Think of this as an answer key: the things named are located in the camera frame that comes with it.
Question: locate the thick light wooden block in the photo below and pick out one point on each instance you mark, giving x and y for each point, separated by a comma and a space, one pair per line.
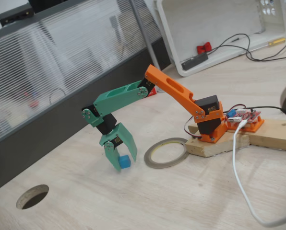
212, 148

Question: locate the flat black electronic device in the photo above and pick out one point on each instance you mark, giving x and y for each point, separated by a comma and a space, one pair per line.
13, 13

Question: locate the small blue cube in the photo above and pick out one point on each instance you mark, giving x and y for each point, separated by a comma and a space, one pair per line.
125, 161

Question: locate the frosted grey desk partition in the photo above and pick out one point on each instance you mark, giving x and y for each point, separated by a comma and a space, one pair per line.
61, 60

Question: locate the light pine wooden plank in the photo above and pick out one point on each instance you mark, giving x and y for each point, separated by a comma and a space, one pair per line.
272, 134

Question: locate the green gripper black servo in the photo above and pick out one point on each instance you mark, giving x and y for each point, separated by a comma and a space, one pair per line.
116, 140

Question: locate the white plastic crate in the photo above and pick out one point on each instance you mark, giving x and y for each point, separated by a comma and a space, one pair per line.
205, 19

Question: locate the long black bar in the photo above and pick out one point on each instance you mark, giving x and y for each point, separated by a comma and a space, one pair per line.
194, 61

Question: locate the small red box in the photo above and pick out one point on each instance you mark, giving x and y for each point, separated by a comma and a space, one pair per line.
152, 93

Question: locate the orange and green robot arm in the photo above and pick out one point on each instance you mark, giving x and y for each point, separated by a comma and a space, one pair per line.
174, 87

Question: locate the black monitor stand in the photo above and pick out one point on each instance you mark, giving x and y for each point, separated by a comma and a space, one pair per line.
44, 4

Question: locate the red controller circuit board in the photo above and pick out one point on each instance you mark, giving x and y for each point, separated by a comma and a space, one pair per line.
246, 115

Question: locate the orange circuit board mount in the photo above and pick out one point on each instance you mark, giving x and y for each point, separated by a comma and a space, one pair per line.
255, 126

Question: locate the red bow-shaped clamp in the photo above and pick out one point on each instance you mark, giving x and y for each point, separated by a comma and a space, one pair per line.
203, 48

